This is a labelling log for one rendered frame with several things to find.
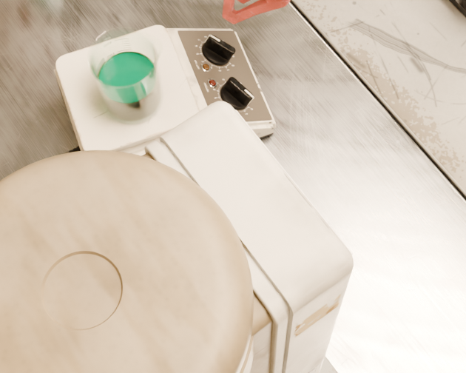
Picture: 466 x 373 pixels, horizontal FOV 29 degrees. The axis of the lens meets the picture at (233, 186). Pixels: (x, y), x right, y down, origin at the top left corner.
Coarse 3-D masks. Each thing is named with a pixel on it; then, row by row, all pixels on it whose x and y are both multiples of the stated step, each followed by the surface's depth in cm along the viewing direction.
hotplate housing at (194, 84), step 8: (176, 32) 95; (176, 40) 94; (176, 48) 94; (184, 56) 93; (184, 64) 93; (56, 72) 93; (184, 72) 93; (192, 72) 93; (56, 80) 94; (192, 80) 92; (256, 80) 97; (192, 88) 92; (64, 96) 92; (200, 96) 92; (64, 104) 92; (200, 104) 91; (72, 120) 91; (272, 120) 95; (256, 128) 94; (264, 128) 94; (272, 128) 95; (264, 136) 97; (80, 144) 90; (144, 144) 89; (128, 152) 89; (136, 152) 90; (144, 152) 90
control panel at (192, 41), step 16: (192, 32) 96; (208, 32) 97; (224, 32) 98; (192, 48) 95; (240, 48) 98; (192, 64) 93; (208, 64) 94; (240, 64) 97; (208, 80) 93; (224, 80) 94; (240, 80) 95; (208, 96) 92; (256, 96) 95; (240, 112) 93; (256, 112) 94
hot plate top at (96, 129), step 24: (168, 48) 91; (72, 72) 91; (168, 72) 90; (72, 96) 90; (96, 96) 90; (168, 96) 89; (192, 96) 89; (96, 120) 89; (168, 120) 88; (96, 144) 88; (120, 144) 87
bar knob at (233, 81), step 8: (232, 80) 92; (224, 88) 93; (232, 88) 92; (240, 88) 92; (224, 96) 93; (232, 96) 93; (240, 96) 92; (248, 96) 92; (232, 104) 92; (240, 104) 93; (248, 104) 93
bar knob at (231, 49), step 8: (208, 40) 94; (216, 40) 94; (208, 48) 95; (216, 48) 95; (224, 48) 94; (232, 48) 95; (208, 56) 94; (216, 56) 95; (224, 56) 95; (216, 64) 95; (224, 64) 95
